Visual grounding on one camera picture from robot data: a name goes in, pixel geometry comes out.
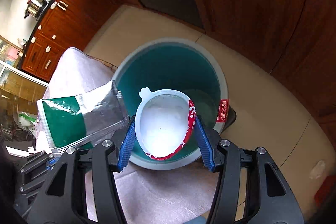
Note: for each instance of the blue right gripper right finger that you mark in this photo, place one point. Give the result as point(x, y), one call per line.
point(204, 145)

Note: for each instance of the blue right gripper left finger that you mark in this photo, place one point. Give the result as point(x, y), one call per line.
point(127, 145)

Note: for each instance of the white yogurt cup red label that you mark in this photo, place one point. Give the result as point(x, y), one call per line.
point(164, 122)

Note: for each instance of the steel pressure cooker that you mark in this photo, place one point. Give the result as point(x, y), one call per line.
point(35, 8)

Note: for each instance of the green silver snack bag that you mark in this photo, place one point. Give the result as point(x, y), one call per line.
point(84, 120)

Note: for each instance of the brown wooden kitchen cabinets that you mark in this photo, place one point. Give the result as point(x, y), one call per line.
point(293, 40)

